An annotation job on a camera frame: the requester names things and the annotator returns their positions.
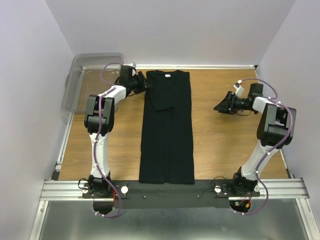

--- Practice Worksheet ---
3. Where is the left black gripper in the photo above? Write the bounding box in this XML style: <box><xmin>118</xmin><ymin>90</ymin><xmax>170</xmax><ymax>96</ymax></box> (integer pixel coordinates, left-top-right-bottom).
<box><xmin>129</xmin><ymin>71</ymin><xmax>153</xmax><ymax>95</ymax></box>

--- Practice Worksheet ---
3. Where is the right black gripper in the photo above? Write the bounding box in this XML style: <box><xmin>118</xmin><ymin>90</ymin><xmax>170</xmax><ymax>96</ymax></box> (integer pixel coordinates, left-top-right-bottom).
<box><xmin>212</xmin><ymin>91</ymin><xmax>251</xmax><ymax>116</ymax></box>

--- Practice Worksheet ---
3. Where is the black t shirt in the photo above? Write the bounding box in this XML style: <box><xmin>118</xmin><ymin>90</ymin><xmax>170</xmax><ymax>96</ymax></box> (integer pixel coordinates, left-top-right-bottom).
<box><xmin>138</xmin><ymin>70</ymin><xmax>195</xmax><ymax>185</ymax></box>

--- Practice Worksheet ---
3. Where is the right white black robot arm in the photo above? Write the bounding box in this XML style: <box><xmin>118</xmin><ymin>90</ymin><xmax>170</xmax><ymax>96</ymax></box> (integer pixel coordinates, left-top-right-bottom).
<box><xmin>213</xmin><ymin>80</ymin><xmax>297</xmax><ymax>196</ymax></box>

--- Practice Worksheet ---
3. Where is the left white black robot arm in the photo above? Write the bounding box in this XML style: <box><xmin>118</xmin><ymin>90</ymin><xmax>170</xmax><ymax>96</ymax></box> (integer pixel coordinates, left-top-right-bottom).
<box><xmin>82</xmin><ymin>63</ymin><xmax>151</xmax><ymax>198</ymax></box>

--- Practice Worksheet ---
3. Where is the clear plastic bin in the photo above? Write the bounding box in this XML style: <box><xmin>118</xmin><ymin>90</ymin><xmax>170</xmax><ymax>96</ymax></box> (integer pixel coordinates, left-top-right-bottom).
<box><xmin>61</xmin><ymin>52</ymin><xmax>124</xmax><ymax>114</ymax></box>

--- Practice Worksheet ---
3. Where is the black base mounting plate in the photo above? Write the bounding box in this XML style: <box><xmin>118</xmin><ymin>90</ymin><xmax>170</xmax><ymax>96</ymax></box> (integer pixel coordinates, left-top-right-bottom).
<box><xmin>81</xmin><ymin>178</ymin><xmax>260</xmax><ymax>211</ymax></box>

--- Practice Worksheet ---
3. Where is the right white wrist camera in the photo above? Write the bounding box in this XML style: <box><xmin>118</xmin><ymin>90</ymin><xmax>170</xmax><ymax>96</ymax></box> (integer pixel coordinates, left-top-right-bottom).
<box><xmin>233</xmin><ymin>80</ymin><xmax>245</xmax><ymax>98</ymax></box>

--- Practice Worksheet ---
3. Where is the aluminium frame rail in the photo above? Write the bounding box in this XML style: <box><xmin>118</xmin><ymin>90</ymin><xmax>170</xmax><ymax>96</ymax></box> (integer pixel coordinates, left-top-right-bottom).
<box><xmin>40</xmin><ymin>178</ymin><xmax>310</xmax><ymax>201</ymax></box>

